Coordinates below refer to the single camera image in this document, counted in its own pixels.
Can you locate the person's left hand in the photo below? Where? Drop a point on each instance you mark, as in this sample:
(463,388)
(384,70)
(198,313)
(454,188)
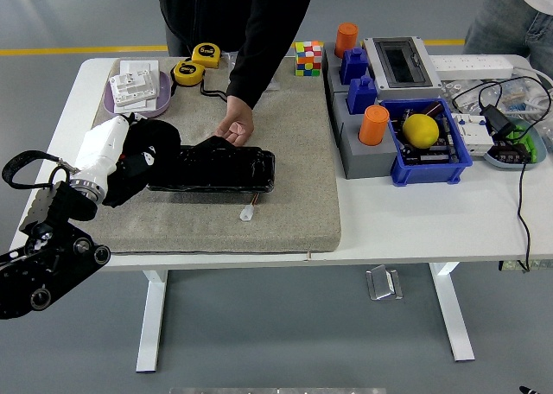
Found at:
(238,119)

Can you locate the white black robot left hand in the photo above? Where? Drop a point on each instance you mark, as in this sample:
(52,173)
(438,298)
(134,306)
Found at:
(101,148)

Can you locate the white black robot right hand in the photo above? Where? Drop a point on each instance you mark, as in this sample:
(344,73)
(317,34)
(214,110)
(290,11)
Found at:
(529,390)

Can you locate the glossy black panel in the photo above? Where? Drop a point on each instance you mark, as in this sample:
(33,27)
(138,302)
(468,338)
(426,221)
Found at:
(224,169)

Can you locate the black rag with red tag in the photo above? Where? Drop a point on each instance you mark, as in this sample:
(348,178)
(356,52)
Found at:
(160,135)

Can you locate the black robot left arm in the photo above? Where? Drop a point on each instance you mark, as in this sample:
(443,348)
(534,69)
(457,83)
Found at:
(43,273)

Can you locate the small clear plastic bag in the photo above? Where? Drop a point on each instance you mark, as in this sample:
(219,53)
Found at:
(272,85)

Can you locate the grey-brown mat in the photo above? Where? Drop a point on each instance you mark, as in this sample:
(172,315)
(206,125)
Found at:
(281,173)

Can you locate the yellow tape measure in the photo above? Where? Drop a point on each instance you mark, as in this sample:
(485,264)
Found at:
(188,72)
(206,53)

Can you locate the purple plastic tray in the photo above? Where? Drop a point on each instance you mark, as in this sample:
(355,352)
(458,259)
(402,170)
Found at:
(163,102)

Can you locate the colourful puzzle cube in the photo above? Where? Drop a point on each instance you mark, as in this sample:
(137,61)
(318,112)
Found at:
(309,59)

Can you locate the grey block holder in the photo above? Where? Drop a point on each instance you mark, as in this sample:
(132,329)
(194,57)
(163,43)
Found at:
(367,163)
(332,74)

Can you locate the white table leg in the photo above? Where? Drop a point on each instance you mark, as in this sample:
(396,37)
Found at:
(453,316)
(151,316)

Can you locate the person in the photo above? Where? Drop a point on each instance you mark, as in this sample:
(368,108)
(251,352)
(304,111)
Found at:
(501,18)
(224,14)

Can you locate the blue stepped block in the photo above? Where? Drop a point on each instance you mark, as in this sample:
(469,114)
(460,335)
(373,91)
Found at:
(362,98)
(354,67)

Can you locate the orange cylinder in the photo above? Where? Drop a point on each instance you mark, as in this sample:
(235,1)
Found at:
(347,40)
(373,126)

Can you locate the grey electrical box clear lid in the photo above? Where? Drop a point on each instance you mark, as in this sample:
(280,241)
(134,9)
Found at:
(406,89)

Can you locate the metal floor box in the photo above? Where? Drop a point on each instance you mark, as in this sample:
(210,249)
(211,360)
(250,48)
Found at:
(382,284)

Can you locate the yellow lemon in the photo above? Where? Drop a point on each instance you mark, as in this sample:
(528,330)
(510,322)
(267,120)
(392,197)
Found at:
(421,130)

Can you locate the brown cylindrical capacitor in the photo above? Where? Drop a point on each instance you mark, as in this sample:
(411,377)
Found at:
(432,109)

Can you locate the dark circuit board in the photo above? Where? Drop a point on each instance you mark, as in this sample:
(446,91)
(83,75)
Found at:
(432,155)

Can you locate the blue plastic bin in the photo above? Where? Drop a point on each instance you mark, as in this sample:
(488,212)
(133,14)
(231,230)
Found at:
(432,173)

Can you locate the clear bag of white rings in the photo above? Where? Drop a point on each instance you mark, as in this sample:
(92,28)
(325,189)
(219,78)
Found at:
(453,89)

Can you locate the light blue dish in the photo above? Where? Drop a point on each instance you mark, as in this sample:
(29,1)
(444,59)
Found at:
(497,160)

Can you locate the white circuit breaker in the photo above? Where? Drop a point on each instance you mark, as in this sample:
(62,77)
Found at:
(473,135)

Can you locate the dark terminal block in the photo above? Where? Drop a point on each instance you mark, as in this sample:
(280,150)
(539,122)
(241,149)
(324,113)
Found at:
(510,154)

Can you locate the white power strip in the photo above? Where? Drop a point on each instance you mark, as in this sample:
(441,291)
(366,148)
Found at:
(471,65)

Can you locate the green plastic part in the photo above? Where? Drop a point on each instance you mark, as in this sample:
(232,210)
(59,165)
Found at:
(529,145)

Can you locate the black power adapter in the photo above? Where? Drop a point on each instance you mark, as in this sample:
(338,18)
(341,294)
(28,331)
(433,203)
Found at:
(497,119)

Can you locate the clear bag of small parts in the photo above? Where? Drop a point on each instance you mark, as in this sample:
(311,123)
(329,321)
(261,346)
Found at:
(518,98)

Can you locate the white flat wall plate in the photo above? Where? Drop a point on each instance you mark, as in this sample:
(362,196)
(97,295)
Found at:
(144,105)
(138,65)

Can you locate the white switch module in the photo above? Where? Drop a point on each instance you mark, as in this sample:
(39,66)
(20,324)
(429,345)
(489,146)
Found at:
(134,87)

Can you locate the metal under-table bracket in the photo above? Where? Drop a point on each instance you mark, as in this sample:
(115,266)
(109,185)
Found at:
(512,265)

